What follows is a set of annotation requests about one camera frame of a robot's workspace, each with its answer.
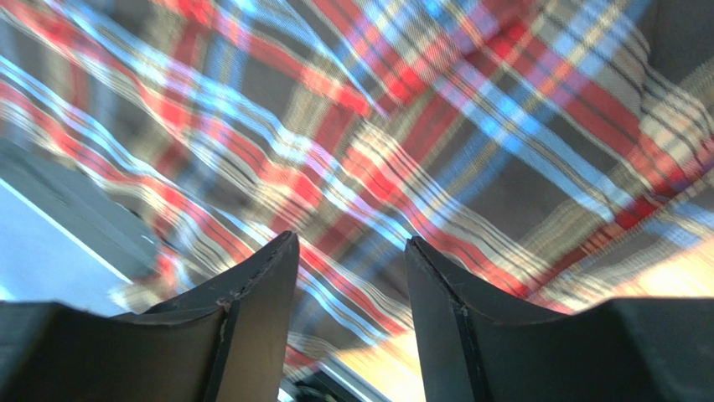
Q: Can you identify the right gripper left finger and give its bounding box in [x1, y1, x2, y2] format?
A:
[1, 231, 299, 401]

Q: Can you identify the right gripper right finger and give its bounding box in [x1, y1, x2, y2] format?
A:
[405, 237, 713, 401]

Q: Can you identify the plaid long sleeve shirt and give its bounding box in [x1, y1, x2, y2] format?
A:
[1, 1, 713, 378]

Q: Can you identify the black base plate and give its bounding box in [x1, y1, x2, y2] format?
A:
[1, 139, 158, 279]

